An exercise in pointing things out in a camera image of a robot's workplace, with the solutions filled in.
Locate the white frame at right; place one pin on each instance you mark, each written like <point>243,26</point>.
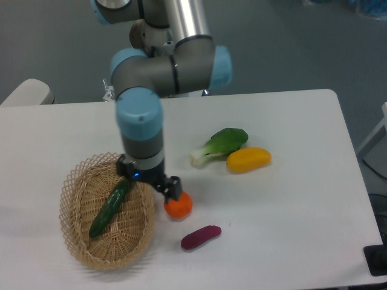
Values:
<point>373,137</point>

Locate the woven wicker basket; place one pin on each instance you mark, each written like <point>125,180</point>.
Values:
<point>84,192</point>

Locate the green bok choy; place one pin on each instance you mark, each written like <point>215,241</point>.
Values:
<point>223,143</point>

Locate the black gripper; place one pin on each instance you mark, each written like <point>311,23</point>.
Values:
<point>154,176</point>

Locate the orange tangerine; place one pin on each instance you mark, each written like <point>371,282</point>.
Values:
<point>181,208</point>

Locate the green cucumber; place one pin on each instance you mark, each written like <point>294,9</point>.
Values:
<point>110,208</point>

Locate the yellow mango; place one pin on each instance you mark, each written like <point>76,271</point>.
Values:
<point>247,159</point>

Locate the purple sweet potato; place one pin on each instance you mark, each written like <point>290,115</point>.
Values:
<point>199,237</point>

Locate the black device at table edge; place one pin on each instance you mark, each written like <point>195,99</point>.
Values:
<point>376,259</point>

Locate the white chair armrest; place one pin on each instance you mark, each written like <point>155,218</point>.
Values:
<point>31,92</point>

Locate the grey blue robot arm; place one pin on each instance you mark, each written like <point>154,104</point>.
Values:
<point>140,79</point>

